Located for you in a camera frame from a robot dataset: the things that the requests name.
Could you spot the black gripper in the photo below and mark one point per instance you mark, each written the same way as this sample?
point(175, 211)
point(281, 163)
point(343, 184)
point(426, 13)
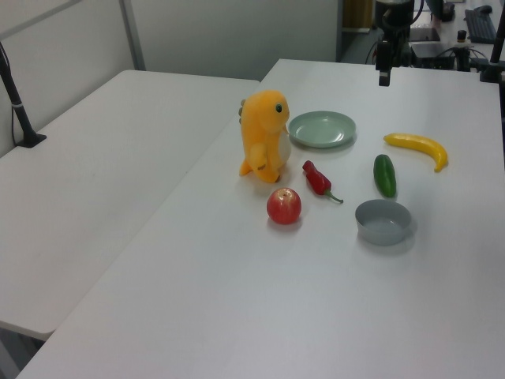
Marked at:
point(384, 55)

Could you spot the red apple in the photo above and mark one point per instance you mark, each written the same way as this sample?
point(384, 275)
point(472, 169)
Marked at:
point(284, 206)

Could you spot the grey bowl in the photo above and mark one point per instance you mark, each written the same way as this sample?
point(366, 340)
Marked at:
point(382, 223)

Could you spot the black control box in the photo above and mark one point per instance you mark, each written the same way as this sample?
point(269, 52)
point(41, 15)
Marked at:
point(432, 53)

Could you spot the yellow cabinet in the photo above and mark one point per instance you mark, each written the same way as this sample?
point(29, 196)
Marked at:
point(357, 13)

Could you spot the yellow banana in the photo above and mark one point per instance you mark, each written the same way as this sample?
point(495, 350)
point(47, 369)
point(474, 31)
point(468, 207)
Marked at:
point(422, 145)

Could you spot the pale green plate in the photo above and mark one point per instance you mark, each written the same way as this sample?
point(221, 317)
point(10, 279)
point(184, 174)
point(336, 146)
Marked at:
point(321, 129)

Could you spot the green cucumber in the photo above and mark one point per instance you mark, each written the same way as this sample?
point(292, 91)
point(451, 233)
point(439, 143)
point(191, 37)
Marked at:
point(384, 175)

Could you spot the black keyboard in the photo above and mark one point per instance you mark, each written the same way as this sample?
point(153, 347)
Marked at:
point(479, 25)

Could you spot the red chili pepper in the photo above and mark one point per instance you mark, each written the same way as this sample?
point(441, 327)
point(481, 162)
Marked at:
point(316, 179)

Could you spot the orange plush dinosaur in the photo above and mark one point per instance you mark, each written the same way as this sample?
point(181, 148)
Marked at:
point(262, 134)

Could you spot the white side table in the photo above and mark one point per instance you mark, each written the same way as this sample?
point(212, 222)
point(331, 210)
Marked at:
point(98, 166)

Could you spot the black camera stand pole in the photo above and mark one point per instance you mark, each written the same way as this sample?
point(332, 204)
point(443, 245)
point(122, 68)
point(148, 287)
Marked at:
point(495, 51)
point(17, 106)

